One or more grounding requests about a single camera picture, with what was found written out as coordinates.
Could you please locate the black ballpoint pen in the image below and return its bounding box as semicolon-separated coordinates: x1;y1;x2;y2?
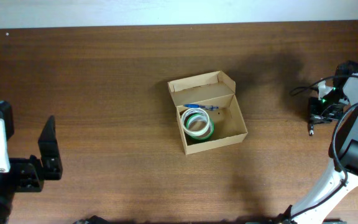
308;124;314;136

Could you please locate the brown cardboard box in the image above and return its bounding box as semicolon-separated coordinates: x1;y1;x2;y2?
168;71;248;155

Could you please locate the green tape roll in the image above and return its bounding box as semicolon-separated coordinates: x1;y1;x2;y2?
186;113;214;141

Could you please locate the cream masking tape roll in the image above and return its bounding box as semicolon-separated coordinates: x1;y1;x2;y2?
181;108;211;136

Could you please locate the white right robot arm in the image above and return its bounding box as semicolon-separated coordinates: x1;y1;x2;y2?
273;60;358;223

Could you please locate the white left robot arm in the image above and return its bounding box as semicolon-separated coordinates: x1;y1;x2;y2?
0;100;63;224

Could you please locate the dark object at table edge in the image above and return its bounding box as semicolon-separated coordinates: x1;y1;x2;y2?
73;215;110;224

